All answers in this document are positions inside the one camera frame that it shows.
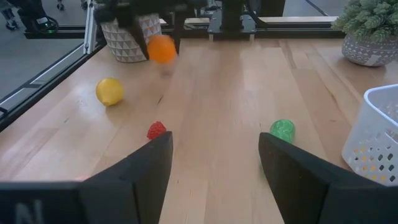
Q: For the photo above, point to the silver aluminium post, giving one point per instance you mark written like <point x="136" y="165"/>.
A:
<point x="89" y="25"/>

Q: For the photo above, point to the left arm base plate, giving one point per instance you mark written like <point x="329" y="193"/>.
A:
<point x="217" y="26"/>

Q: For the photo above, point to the black device with green light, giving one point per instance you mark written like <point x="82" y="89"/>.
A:
<point x="45" y="25"/>

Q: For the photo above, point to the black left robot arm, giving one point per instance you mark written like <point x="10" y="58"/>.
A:
<point x="231" y="14"/>

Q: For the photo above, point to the green toy cucumber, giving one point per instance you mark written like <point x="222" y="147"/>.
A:
<point x="282" y="130"/>

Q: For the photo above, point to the white perforated plastic basket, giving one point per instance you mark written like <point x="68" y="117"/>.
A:
<point x="373" y="140"/>

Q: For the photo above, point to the green succulent in patterned pot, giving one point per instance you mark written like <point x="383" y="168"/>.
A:
<point x="124" y="46"/>

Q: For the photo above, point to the round orange toy fruit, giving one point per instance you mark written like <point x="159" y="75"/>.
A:
<point x="162" y="49"/>

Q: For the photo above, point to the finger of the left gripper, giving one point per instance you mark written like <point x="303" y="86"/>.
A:
<point x="140" y="35"/>
<point x="179" y="28"/>

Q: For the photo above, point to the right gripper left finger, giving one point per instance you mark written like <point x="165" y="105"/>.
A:
<point x="140" y="186"/>

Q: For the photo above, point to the small red toy raspberry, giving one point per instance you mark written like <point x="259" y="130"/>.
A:
<point x="156" y="130"/>

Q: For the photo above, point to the yellow toy lemon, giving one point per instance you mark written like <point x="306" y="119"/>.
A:
<point x="109" y="91"/>

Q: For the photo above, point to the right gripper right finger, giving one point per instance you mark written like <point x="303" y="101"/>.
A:
<point x="295" y="186"/>

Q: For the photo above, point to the pale green plant in pot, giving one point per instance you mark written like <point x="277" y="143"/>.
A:
<point x="370" y="34"/>

